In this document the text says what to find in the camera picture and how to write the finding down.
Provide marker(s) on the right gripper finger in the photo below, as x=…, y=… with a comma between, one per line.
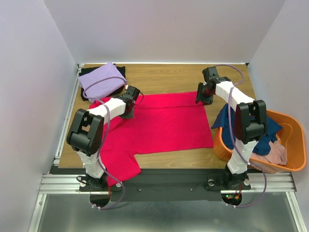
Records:
x=207, y=102
x=199, y=96

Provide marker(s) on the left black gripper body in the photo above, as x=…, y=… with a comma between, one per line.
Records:
x=129, y=114

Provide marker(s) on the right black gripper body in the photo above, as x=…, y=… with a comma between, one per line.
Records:
x=200, y=95

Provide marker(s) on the red t shirt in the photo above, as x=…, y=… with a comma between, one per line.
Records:
x=161, y=123

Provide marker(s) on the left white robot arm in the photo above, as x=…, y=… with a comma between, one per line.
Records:
x=89, y=130

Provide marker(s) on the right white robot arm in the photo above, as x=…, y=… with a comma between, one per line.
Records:
x=247, y=121

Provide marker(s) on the navy blue t shirt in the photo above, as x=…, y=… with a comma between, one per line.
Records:
x=262, y=148

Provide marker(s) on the folded lilac t shirt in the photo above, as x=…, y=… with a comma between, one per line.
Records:
x=101, y=79

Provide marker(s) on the pink t shirt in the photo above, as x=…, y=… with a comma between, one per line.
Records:
x=276, y=156

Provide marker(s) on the orange plastic basket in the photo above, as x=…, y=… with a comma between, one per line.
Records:
x=291, y=137

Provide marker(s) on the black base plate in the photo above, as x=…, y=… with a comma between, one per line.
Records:
x=162, y=185

